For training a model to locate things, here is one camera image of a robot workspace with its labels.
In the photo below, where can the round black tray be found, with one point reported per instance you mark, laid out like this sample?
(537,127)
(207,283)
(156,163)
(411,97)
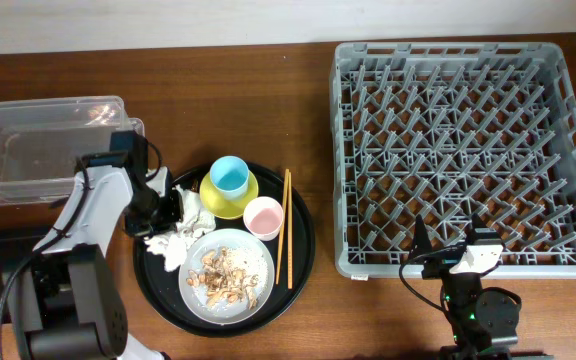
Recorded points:
(161,288)

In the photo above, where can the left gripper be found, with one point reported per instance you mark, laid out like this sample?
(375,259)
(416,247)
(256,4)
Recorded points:
(174,204)

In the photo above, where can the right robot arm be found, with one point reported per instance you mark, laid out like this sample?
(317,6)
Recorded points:
(483,320)

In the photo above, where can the grey plate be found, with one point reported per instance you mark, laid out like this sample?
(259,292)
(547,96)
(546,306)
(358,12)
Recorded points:
(223,314)

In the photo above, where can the grey dishwasher rack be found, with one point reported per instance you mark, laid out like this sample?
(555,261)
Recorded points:
(448,131)

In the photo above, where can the food scraps and rice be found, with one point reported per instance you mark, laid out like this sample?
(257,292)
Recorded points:
(233,275)

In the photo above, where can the white tissue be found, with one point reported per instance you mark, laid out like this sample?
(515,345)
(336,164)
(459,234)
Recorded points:
(196,221)

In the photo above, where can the yellow plastic bowl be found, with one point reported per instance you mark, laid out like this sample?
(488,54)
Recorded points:
(214,202)

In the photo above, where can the right wooden chopstick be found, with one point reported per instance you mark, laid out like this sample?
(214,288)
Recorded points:
(289,233)

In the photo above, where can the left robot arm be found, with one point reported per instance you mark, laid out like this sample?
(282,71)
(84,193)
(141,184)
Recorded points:
(61,298)

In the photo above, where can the blue plastic cup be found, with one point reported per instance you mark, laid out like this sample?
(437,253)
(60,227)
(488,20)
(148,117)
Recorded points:
(230,176)

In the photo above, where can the pink plastic cup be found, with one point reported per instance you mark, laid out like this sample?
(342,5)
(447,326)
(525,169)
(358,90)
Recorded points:
(263,218)

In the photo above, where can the clear plastic bin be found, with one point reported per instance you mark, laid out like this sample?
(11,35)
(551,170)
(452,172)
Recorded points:
(40,141)

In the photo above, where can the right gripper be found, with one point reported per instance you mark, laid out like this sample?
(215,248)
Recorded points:
(441,267)

